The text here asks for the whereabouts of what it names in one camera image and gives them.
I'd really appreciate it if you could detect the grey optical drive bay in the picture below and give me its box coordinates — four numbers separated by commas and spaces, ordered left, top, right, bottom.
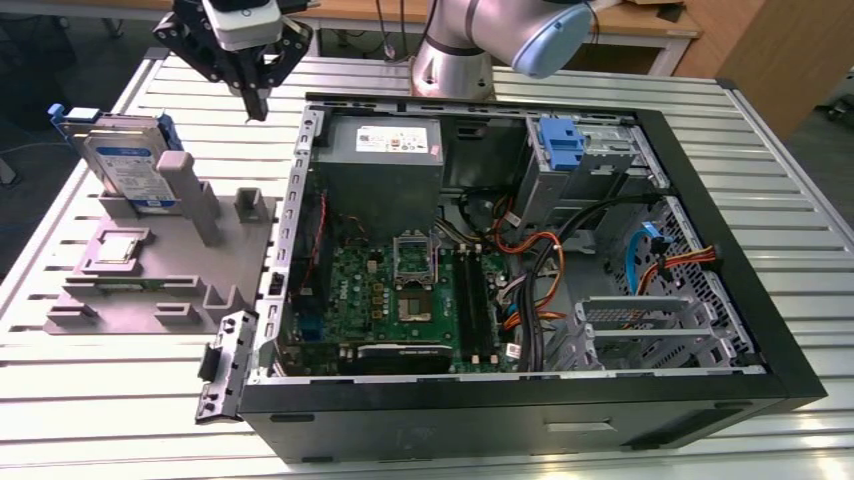
522, 117, 668, 231

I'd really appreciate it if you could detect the green RAM stick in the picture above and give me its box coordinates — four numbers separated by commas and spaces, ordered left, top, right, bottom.
91, 279, 165, 292

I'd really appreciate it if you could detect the CPU socket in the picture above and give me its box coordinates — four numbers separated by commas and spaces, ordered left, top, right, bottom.
396, 291, 442, 325

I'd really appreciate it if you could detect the grey power supply unit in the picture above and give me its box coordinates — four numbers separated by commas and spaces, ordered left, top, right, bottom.
310, 115, 446, 246

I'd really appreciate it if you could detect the black graphics card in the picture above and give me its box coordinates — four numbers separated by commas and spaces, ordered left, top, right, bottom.
336, 342, 453, 376

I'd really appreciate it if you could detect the grey parts rack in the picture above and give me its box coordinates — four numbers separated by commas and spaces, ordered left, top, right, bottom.
39, 151, 285, 334

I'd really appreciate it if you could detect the silver disk bay cage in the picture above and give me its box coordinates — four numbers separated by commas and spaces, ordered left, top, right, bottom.
565, 294, 735, 372

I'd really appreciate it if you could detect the black cable bundle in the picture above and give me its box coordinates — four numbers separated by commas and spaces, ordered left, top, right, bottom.
518, 192, 668, 374

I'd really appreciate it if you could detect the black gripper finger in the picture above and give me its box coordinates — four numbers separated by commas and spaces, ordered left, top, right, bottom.
150, 11, 260, 124
254, 18, 316, 124

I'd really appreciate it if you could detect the wooden cabinet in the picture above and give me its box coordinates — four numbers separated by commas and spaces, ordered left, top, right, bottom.
672, 0, 854, 144

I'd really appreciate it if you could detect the black RAM slot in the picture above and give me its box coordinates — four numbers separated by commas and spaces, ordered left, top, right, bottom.
450, 243, 482, 365
469, 243, 501, 365

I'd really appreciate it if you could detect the hard disk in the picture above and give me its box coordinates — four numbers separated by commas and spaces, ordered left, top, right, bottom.
49, 103, 186, 214

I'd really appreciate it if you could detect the black PC case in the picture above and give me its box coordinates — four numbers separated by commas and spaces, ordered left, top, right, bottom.
236, 91, 828, 464

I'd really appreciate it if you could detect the green motherboard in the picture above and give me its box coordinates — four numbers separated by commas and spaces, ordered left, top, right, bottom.
276, 232, 528, 376

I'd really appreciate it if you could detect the silver CPU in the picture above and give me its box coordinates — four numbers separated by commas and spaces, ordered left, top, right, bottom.
91, 234, 142, 264

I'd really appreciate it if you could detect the metal socket cover frame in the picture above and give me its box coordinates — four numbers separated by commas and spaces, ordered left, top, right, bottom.
390, 232, 440, 290

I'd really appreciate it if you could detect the blue data wire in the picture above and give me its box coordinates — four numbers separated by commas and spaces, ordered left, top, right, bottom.
625, 222, 672, 296

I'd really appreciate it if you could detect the black case fan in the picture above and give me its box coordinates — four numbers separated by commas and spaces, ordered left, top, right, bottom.
290, 187, 334, 306

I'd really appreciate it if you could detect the grey expansion slot retainer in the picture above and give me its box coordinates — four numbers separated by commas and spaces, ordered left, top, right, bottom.
193, 308, 261, 426

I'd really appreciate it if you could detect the orange red wire bundle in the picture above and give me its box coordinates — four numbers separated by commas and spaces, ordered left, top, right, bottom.
493, 197, 568, 334

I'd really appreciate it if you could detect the orange power wire black plug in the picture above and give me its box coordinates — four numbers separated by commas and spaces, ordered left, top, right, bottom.
636, 243, 725, 296

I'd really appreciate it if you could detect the yellow black wire bundle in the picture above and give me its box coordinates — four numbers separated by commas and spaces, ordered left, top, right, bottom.
432, 217, 496, 247

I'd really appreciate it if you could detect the red black twisted wire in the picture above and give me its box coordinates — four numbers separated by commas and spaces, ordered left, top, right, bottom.
298, 192, 330, 296

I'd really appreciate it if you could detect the blue plastic drive carrier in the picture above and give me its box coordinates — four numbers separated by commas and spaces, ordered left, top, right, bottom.
540, 118, 587, 172

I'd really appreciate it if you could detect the black office chair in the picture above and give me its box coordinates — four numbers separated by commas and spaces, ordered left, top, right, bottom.
0, 14, 74, 134

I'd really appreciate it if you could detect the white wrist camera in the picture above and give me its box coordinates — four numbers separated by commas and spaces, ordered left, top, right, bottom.
201, 0, 285, 52

